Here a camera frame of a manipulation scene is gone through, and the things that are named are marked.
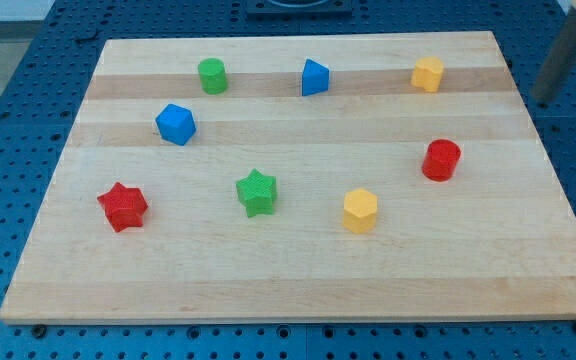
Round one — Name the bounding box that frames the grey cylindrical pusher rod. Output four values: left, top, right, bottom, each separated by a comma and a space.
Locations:
530, 4, 576, 104

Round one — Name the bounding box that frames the yellow heart block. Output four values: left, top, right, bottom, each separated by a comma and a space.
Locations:
410, 57, 444, 93

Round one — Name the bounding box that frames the red cylinder block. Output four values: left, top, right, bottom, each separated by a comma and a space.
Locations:
422, 139, 461, 182

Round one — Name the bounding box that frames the wooden board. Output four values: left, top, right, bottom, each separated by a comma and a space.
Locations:
0, 31, 576, 325

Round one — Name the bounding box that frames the blue triangular prism block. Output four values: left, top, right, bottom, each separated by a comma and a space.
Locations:
301, 59, 330, 96

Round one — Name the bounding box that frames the yellow hexagon block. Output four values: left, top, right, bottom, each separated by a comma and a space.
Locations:
342, 188, 378, 234

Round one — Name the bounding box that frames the green star block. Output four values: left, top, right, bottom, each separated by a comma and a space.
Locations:
235, 169, 278, 218

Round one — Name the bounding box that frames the green cylinder block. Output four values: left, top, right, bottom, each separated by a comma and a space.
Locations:
197, 58, 228, 95

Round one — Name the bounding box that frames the blue cube block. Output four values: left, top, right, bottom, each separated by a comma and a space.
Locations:
155, 104, 196, 146

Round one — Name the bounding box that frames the red star block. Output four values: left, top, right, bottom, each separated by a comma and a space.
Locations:
97, 182, 148, 232

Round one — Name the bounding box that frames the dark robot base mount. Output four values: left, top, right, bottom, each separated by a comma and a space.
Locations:
242, 0, 353, 17

